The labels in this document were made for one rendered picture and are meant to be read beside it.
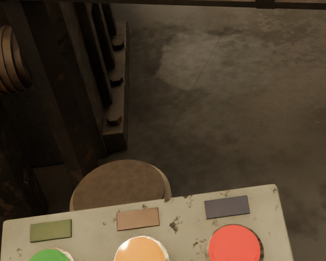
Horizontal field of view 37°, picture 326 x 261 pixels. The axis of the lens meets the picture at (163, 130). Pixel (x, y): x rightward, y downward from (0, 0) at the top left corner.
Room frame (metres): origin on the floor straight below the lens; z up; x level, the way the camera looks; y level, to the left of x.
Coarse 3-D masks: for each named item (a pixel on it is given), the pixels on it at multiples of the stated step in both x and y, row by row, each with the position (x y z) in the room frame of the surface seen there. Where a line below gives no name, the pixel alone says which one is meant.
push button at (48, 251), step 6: (42, 252) 0.26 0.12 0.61; (48, 252) 0.26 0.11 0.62; (54, 252) 0.26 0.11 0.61; (60, 252) 0.26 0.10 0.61; (36, 258) 0.25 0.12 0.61; (42, 258) 0.25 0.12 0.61; (48, 258) 0.25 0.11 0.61; (54, 258) 0.25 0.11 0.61; (60, 258) 0.25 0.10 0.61; (66, 258) 0.25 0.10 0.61
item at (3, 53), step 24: (0, 48) 0.82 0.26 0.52; (0, 72) 0.80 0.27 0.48; (24, 72) 0.81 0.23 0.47; (0, 120) 0.87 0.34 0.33; (0, 144) 0.82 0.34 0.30; (0, 168) 0.82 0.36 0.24; (24, 168) 0.88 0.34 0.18; (0, 192) 0.82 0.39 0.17; (24, 192) 0.82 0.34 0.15; (24, 216) 0.82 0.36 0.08
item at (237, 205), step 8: (208, 200) 0.28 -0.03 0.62; (216, 200) 0.27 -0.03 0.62; (224, 200) 0.27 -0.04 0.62; (232, 200) 0.27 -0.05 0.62; (240, 200) 0.27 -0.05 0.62; (208, 208) 0.27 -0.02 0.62; (216, 208) 0.27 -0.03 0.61; (224, 208) 0.27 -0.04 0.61; (232, 208) 0.27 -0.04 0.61; (240, 208) 0.26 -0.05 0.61; (248, 208) 0.26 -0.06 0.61; (208, 216) 0.26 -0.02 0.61; (216, 216) 0.26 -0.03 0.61; (224, 216) 0.26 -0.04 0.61
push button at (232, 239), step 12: (228, 228) 0.24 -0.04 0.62; (240, 228) 0.24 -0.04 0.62; (216, 240) 0.24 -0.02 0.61; (228, 240) 0.24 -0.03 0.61; (240, 240) 0.23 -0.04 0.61; (252, 240) 0.23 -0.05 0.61; (216, 252) 0.23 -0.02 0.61; (228, 252) 0.23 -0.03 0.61; (240, 252) 0.23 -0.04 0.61; (252, 252) 0.22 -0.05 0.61
